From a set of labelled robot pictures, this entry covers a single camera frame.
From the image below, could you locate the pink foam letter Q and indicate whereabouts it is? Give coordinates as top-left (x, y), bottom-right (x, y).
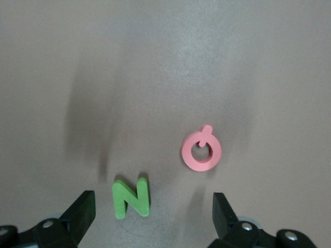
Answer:
top-left (180, 124), bottom-right (223, 172)

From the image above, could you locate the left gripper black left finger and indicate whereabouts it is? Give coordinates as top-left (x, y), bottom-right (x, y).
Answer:
top-left (0, 190), bottom-right (96, 248)

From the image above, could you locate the green foam letter N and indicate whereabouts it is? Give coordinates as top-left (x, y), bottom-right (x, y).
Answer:
top-left (112, 178), bottom-right (151, 220)

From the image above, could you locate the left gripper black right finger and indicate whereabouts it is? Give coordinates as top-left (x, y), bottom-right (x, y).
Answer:
top-left (208, 192), bottom-right (318, 248)

